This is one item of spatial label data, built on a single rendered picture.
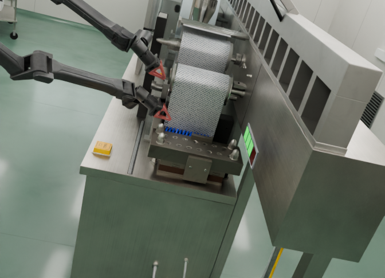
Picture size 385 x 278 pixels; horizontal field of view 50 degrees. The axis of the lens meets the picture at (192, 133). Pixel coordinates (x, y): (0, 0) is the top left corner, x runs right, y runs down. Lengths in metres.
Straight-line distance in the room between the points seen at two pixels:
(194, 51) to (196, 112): 0.32
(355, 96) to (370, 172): 0.21
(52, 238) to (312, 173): 1.97
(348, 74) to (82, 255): 1.44
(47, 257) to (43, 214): 0.39
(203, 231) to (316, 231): 0.79
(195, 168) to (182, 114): 0.27
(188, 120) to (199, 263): 0.66
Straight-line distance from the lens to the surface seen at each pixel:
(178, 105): 1.82
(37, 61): 1.58
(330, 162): 1.04
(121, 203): 1.78
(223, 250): 2.44
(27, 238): 2.72
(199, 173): 1.73
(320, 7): 7.68
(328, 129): 1.01
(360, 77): 0.99
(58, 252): 2.64
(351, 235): 1.19
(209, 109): 1.83
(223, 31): 2.04
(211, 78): 1.80
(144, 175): 1.72
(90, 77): 1.66
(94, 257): 1.99
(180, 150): 1.70
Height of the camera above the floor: 1.81
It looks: 25 degrees down
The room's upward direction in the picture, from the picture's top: 15 degrees clockwise
